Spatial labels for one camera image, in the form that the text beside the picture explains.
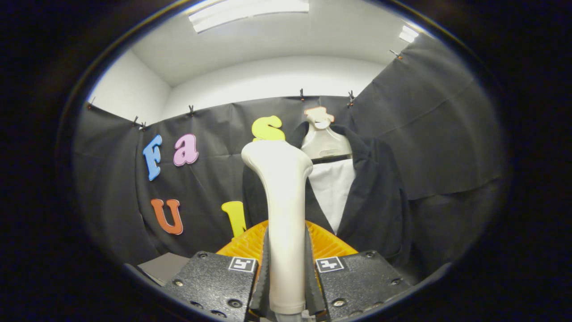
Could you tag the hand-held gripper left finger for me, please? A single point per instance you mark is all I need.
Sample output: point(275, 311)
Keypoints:
point(214, 281)

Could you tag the black jacket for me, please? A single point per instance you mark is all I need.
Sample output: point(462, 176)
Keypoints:
point(375, 201)

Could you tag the grey cabinet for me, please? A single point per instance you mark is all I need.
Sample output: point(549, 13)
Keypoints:
point(163, 268)

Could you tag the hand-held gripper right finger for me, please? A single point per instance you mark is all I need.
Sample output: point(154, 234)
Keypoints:
point(357, 279)

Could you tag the white garment steamer head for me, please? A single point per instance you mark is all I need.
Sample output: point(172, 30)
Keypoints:
point(286, 223)

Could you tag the white plastic hanger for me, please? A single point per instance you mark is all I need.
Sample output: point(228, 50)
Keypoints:
point(324, 145)

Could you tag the ceiling light panel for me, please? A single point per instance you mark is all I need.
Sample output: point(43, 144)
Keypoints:
point(246, 11)

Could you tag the black backdrop cloth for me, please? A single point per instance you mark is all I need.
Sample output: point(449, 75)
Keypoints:
point(210, 179)
point(438, 125)

